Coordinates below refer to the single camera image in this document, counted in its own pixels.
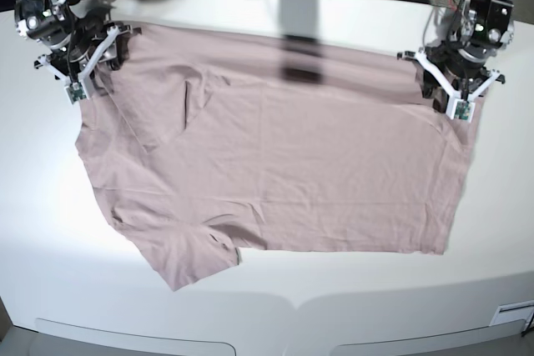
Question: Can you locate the pink T-shirt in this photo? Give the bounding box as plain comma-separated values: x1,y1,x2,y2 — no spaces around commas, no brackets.
76,24,479,290

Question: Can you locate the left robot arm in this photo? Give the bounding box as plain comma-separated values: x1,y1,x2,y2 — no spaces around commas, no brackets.
397,0,515,122

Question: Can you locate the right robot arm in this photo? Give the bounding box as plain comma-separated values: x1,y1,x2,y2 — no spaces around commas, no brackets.
14,0,132,77

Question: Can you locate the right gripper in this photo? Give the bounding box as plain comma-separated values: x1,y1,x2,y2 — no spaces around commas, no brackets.
62,13,134,71

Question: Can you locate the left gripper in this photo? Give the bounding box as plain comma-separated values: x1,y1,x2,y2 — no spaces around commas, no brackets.
416,45,491,113

